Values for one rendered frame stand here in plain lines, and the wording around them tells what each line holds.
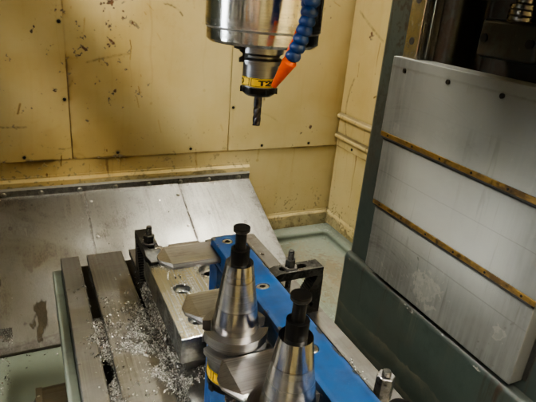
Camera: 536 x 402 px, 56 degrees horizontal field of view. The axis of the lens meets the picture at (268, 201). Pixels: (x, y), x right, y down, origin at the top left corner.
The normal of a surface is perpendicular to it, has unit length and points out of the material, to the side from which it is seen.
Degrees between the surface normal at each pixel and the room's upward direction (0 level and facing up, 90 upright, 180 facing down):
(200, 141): 90
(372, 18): 90
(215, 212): 24
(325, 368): 0
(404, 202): 90
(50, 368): 0
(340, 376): 0
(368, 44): 90
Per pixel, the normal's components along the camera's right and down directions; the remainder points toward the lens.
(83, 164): 0.38, 0.38
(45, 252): 0.25, -0.69
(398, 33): -0.91, 0.09
